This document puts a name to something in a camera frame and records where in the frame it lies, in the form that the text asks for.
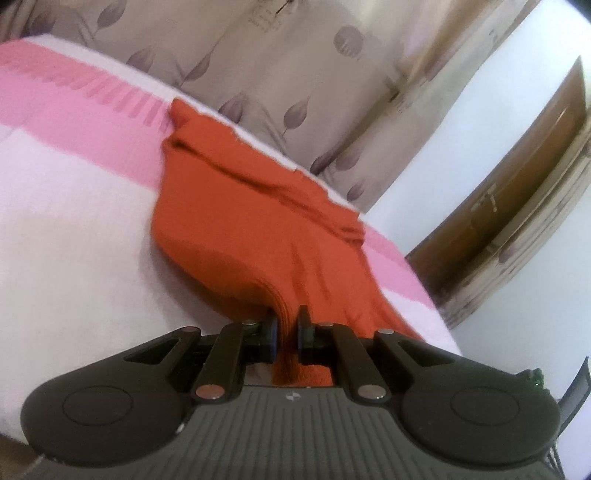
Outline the pink and white blanket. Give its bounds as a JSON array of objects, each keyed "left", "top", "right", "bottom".
[{"left": 0, "top": 34, "right": 463, "bottom": 445}]

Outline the red knit sweater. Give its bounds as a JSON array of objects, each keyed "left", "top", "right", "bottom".
[{"left": 152, "top": 97, "right": 426, "bottom": 388}]

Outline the beige leaf print curtain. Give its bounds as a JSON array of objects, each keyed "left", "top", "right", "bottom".
[{"left": 0, "top": 0, "right": 542, "bottom": 216}]

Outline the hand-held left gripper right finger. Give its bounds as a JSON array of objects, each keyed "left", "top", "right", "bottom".
[{"left": 296, "top": 305, "right": 459, "bottom": 400}]

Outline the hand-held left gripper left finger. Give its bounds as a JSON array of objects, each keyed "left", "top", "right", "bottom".
[{"left": 122, "top": 316, "right": 280, "bottom": 400}]

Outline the brown wooden door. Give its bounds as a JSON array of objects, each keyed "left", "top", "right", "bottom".
[{"left": 405, "top": 56, "right": 591, "bottom": 298}]

